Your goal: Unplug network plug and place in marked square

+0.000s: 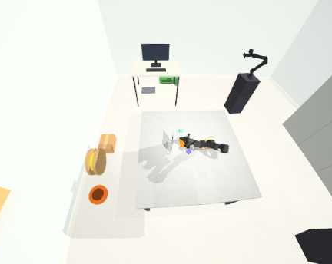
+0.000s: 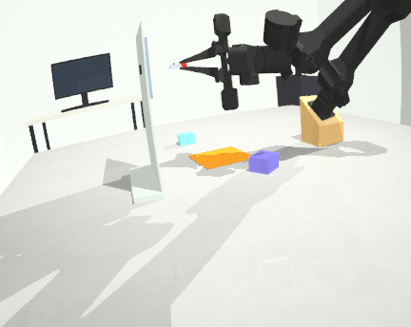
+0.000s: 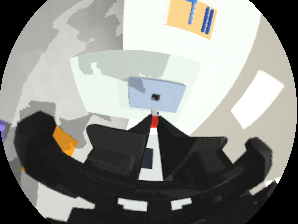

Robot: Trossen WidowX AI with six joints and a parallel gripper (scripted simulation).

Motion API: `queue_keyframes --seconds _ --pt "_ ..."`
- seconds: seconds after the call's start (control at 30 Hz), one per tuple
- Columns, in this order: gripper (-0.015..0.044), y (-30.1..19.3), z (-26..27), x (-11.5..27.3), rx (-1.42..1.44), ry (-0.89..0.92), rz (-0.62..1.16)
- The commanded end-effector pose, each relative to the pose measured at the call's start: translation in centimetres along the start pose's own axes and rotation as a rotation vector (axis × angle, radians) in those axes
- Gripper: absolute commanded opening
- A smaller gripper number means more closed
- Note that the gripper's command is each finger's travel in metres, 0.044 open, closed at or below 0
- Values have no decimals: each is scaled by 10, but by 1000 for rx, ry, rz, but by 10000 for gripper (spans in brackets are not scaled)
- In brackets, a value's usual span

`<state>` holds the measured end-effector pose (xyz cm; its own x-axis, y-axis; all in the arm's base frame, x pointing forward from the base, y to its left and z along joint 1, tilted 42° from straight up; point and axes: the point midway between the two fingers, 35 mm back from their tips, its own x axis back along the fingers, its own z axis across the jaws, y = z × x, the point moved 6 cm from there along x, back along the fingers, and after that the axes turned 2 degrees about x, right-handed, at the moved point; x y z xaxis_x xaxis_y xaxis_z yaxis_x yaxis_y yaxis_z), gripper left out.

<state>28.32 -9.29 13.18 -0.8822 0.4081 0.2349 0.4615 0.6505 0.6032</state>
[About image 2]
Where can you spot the orange flat square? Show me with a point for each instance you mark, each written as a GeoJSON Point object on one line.
{"type": "Point", "coordinates": [220, 157]}

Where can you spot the small light blue block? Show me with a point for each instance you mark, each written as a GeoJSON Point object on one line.
{"type": "Point", "coordinates": [186, 138]}

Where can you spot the purple block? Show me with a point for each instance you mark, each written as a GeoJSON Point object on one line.
{"type": "Point", "coordinates": [263, 162]}

